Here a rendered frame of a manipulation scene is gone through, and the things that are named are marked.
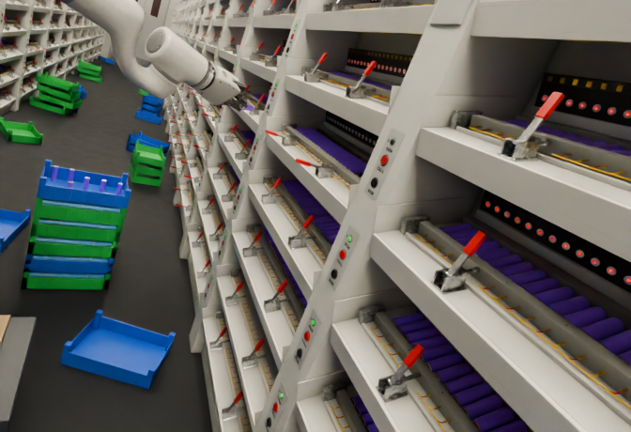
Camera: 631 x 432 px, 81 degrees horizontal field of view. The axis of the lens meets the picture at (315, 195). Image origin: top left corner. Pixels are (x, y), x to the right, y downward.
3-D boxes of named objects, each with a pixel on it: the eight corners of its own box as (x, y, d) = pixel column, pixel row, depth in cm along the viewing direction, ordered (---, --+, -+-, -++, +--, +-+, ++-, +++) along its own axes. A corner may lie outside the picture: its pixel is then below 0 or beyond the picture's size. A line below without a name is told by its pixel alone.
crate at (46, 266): (23, 271, 142) (26, 254, 140) (30, 244, 158) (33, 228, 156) (110, 274, 159) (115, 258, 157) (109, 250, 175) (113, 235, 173)
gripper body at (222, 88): (214, 54, 99) (239, 76, 108) (185, 72, 102) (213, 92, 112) (218, 77, 96) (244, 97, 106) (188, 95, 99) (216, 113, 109)
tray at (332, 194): (345, 230, 73) (350, 185, 69) (266, 145, 124) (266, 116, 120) (427, 219, 80) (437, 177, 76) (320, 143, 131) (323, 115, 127)
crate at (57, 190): (36, 197, 134) (39, 177, 132) (42, 177, 150) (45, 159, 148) (127, 208, 151) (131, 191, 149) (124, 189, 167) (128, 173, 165)
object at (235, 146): (242, 185, 137) (242, 149, 131) (218, 141, 187) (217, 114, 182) (294, 181, 144) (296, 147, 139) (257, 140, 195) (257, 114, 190)
